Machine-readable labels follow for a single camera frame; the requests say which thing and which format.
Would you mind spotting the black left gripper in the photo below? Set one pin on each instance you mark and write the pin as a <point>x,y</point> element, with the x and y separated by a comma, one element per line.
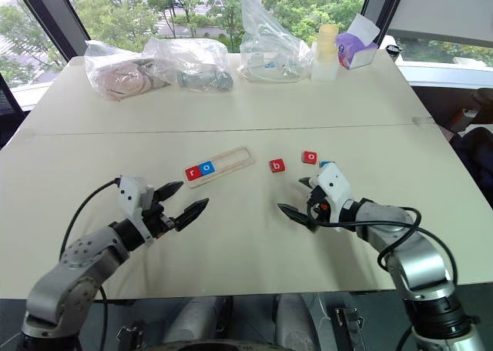
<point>158,220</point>

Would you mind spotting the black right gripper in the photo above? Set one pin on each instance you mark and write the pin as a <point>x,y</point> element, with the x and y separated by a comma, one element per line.
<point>317,206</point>

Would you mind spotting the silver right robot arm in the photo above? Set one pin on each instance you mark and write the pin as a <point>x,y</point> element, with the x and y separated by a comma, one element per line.
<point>416,258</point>

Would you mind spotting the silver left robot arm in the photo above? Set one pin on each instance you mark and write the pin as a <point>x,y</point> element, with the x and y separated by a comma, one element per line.
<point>77,266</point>

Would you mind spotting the red letter tile r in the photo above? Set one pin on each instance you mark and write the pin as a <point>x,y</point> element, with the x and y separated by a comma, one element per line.
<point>192,173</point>

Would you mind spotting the red letter tile b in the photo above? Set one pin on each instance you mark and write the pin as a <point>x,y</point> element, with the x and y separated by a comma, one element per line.
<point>277,166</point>

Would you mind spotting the red letter tile o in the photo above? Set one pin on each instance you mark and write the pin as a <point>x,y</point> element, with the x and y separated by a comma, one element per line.
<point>309,157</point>

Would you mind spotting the blue letter tile o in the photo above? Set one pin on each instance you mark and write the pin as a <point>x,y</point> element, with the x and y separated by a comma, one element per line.
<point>207,168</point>

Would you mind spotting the wooden letter tray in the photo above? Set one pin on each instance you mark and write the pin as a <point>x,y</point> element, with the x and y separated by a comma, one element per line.
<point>231,160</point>

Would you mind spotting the plastic bag with grey items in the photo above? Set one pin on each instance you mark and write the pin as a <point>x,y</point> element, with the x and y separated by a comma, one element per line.
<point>196,66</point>

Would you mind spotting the plastic bag with pink items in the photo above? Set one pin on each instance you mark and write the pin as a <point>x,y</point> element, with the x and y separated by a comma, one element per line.
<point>119,74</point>

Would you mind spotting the clear plastic bag with tubing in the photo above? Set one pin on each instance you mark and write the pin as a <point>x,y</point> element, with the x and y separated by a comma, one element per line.
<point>269,51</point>

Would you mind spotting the purple tissue box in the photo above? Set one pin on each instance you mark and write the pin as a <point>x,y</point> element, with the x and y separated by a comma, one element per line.
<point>356,49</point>

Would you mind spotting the small black round object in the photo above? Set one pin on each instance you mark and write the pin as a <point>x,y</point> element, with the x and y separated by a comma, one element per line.
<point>394,49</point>

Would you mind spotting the dark backpack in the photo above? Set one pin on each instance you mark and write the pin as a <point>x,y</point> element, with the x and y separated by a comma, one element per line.
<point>475,158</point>

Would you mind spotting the red and white object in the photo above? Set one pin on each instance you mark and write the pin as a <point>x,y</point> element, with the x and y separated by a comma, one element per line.
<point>464,118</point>

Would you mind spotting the black office chair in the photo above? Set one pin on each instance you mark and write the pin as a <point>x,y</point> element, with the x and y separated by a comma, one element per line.
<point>7,104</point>

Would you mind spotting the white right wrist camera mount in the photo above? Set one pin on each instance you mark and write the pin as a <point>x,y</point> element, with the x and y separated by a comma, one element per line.
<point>335,189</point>

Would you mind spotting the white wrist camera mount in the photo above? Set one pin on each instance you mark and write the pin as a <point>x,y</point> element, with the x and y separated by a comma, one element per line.
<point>335,189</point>
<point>131,197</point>

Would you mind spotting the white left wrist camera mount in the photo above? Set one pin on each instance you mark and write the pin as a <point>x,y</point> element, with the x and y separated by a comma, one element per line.
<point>131,197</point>

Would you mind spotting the black metal bracket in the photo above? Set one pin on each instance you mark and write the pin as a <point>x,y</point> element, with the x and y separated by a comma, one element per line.
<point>131,337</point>
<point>348,328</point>

